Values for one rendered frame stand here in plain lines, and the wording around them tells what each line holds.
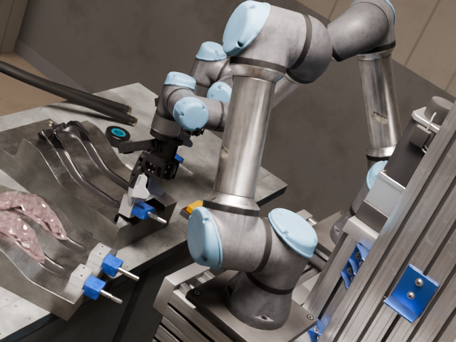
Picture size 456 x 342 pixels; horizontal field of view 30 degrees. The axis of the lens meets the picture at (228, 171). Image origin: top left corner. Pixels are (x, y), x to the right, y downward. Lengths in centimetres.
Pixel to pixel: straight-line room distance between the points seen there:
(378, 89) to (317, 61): 50
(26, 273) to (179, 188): 78
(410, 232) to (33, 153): 105
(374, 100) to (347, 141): 154
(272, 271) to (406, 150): 39
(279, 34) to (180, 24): 250
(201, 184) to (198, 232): 102
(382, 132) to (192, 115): 54
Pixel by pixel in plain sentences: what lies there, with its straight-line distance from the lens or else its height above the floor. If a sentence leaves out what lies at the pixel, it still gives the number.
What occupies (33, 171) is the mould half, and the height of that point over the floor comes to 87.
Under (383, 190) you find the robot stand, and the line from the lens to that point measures 189.
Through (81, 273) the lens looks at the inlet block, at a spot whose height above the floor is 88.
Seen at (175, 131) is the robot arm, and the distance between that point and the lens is 213.
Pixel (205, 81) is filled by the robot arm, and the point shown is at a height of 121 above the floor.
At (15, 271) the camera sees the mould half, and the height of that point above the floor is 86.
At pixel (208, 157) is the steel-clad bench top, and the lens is 287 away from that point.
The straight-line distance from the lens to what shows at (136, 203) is 222.
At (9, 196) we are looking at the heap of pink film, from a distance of 216.
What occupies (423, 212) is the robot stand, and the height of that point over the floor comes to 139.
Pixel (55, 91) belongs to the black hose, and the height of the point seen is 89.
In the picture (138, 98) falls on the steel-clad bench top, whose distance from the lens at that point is 307.
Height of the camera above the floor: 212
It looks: 28 degrees down
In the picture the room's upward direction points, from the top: 24 degrees clockwise
